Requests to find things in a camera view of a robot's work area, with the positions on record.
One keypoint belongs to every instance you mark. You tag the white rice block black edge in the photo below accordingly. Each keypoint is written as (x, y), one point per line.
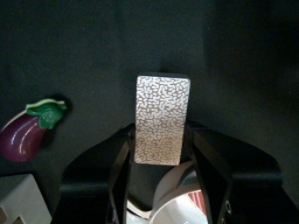
(163, 116)

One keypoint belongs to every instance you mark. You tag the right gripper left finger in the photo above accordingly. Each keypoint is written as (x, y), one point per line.
(97, 175)

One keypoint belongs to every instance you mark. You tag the white bowl red stripes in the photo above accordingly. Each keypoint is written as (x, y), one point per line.
(175, 204)

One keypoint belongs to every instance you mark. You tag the white toy block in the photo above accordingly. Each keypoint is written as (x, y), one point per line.
(19, 201)

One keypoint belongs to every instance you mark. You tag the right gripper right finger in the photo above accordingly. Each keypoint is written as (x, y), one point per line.
(240, 180)

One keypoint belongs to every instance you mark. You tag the purple toy eggplant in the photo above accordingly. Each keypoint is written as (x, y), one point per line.
(23, 137)

